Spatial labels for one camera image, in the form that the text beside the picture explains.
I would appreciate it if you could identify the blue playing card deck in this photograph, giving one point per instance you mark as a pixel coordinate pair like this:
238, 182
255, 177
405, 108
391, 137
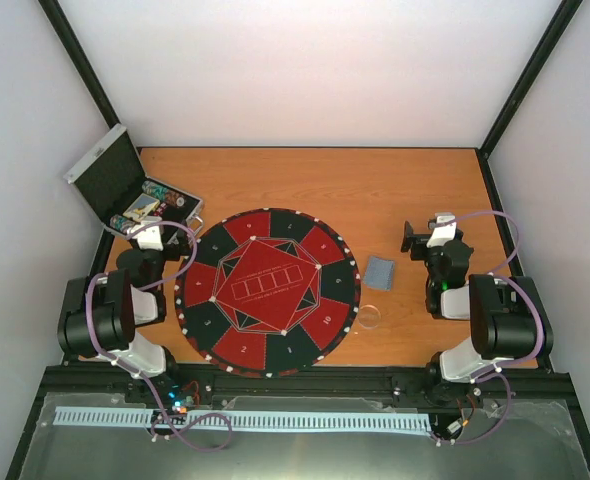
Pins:
379, 273

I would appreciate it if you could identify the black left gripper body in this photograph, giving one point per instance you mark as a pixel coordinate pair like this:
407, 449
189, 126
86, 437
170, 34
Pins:
175, 254

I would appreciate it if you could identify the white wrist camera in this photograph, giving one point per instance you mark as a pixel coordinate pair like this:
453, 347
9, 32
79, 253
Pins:
444, 229
147, 235

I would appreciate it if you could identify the light blue slotted cable duct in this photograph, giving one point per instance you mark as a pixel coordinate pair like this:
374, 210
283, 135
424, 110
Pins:
249, 421

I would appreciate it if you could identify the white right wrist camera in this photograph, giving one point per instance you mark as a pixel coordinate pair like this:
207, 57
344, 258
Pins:
444, 229

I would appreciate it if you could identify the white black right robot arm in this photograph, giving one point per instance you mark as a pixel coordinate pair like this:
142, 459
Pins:
508, 322

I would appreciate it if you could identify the card box in case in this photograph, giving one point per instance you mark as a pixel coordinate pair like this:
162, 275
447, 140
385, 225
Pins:
142, 207

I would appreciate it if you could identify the black frame rail front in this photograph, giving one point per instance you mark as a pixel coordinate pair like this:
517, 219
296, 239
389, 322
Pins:
393, 386

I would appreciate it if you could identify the poker chip row in case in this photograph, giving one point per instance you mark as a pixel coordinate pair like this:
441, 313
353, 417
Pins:
164, 194

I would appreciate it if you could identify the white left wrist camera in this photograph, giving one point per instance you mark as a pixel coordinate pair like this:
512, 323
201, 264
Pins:
147, 235

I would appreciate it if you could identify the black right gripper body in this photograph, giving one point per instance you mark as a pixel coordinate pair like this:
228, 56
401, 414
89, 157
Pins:
417, 240

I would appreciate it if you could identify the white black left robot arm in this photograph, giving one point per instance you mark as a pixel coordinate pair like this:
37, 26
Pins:
100, 316

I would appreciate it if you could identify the round red black poker mat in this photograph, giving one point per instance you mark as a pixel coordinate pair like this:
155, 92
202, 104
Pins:
270, 292

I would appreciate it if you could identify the clear dealer button disc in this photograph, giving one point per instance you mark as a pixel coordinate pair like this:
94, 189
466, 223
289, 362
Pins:
368, 317

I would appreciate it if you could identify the aluminium poker chip case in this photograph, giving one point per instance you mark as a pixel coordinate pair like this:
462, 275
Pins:
109, 178

